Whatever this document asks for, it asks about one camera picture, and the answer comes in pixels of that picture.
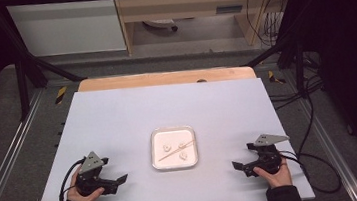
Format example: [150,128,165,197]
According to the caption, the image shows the aluminium floor rail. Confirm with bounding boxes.
[295,94,357,201]
[0,88,57,201]

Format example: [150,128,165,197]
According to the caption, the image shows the left hand-held gripper black cable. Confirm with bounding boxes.
[54,158,90,201]

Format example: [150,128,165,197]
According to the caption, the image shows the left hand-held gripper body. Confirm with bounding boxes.
[70,149,117,199]

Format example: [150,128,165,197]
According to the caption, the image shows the light wooden desk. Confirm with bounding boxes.
[112,0,299,61]

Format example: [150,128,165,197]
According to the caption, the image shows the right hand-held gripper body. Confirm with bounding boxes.
[245,130,295,178]

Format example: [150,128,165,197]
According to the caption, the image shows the yellow black striped tape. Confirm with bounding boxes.
[267,68,287,86]
[52,85,69,105]

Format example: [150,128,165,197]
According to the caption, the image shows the hand-held gripper black cable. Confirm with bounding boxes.
[272,90,344,200]
[54,158,90,201]

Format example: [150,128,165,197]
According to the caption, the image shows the white board table cover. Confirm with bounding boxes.
[19,68,317,201]

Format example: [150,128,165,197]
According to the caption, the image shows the person's right hand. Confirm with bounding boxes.
[251,155,294,192]

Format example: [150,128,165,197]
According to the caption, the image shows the right hand-held gripper black cable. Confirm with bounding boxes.
[272,90,344,200]

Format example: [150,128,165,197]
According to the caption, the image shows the wooden table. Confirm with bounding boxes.
[76,60,258,98]

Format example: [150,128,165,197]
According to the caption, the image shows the black floor cables bundle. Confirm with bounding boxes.
[266,74,328,112]

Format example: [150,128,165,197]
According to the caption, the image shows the office chair base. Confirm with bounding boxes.
[142,16,180,36]

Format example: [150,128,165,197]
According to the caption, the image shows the white cabinet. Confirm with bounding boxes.
[7,0,128,63]

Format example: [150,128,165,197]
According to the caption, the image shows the person's left hand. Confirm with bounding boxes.
[63,164,108,201]

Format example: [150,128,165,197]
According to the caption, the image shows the thin wooden skewer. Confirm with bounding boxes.
[156,139,197,162]

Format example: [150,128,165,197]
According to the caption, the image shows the square white tray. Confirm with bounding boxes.
[147,123,201,174]

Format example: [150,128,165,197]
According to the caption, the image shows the hanging black cables bundle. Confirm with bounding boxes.
[243,0,288,50]

